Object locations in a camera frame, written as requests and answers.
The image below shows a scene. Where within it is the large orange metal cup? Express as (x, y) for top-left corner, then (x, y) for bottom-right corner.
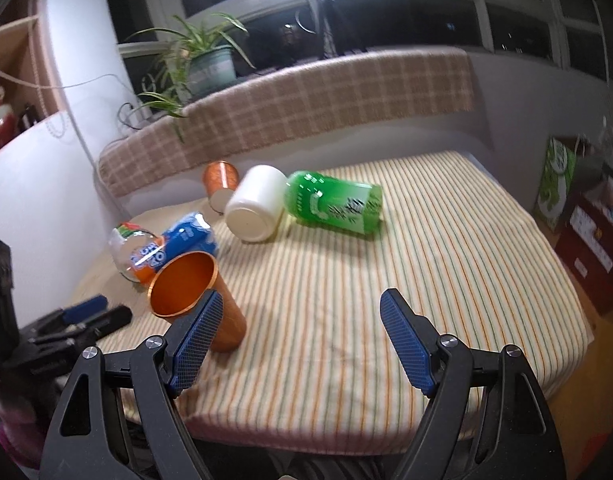
(146, 250), (248, 354)

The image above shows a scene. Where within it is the white plastic cup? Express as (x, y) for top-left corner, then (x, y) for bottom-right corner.
(224, 165), (287, 243)

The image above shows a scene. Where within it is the small orange metal cup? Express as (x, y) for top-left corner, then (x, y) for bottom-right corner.
(202, 160), (239, 214)

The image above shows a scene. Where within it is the green patterned glass cup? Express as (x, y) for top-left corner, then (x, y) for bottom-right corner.
(284, 171), (383, 235)

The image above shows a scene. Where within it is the black device at left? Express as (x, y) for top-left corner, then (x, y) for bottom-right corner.
(0, 239), (19, 361)

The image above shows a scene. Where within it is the striped tablecloth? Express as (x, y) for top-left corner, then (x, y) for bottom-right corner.
(66, 148), (596, 456)

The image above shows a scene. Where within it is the red cardboard box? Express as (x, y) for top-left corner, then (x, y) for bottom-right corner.
(556, 177), (613, 315)

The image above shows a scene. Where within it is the green white paper bag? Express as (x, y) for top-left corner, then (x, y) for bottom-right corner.
(533, 136), (579, 231)

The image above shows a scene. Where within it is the plaid sofa back cover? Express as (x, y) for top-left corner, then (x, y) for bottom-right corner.
(97, 48), (475, 197)

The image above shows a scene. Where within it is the potted spider plant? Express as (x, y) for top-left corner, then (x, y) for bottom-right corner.
(118, 12), (254, 140)

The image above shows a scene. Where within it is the black tripod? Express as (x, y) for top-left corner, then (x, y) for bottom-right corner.
(304, 0), (367, 61)

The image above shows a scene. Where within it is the white cable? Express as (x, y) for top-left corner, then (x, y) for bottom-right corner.
(0, 56), (143, 172)

